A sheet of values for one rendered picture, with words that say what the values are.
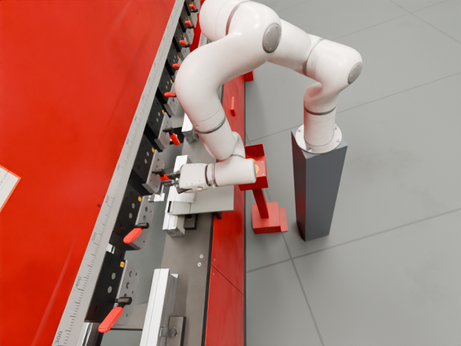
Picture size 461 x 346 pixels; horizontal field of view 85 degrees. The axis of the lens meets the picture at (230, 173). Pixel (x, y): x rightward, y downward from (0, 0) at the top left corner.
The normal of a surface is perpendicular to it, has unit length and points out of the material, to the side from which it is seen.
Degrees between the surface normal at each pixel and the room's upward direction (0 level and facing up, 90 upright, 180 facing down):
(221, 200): 0
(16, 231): 90
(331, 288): 0
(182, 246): 0
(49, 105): 90
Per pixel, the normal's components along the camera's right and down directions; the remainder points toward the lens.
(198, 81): 0.14, 0.43
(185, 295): -0.23, -0.56
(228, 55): -0.18, 0.75
